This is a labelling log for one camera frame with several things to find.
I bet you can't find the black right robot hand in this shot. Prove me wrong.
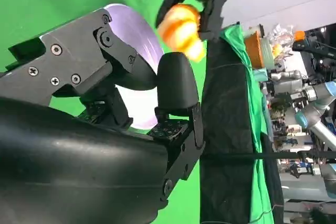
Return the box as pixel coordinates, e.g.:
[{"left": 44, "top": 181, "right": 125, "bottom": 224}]
[{"left": 0, "top": 7, "right": 206, "bottom": 224}]

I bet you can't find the orange and white bread roll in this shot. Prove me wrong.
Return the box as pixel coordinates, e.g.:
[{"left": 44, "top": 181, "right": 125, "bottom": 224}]
[{"left": 159, "top": 3, "right": 205, "bottom": 61}]

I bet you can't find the lilac plate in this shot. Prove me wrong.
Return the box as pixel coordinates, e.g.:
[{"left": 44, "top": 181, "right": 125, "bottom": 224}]
[{"left": 106, "top": 3, "right": 165, "bottom": 130}]

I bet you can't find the crinkled foil bag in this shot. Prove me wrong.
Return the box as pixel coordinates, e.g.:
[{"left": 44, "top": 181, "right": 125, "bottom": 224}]
[{"left": 267, "top": 23, "right": 296, "bottom": 44}]

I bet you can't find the pale green container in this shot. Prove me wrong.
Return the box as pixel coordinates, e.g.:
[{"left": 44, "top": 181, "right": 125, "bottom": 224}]
[{"left": 259, "top": 36, "right": 275, "bottom": 69}]

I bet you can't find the black curtain cloth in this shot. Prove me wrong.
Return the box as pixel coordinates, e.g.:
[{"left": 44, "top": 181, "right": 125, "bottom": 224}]
[{"left": 199, "top": 23, "right": 286, "bottom": 224}]

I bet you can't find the green hanging fabric sheet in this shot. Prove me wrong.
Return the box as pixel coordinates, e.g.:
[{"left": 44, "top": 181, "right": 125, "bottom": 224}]
[{"left": 219, "top": 23, "right": 275, "bottom": 224}]

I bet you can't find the black horizontal rod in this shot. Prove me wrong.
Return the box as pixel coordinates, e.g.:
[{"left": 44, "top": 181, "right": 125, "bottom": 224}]
[{"left": 202, "top": 150, "right": 336, "bottom": 161}]

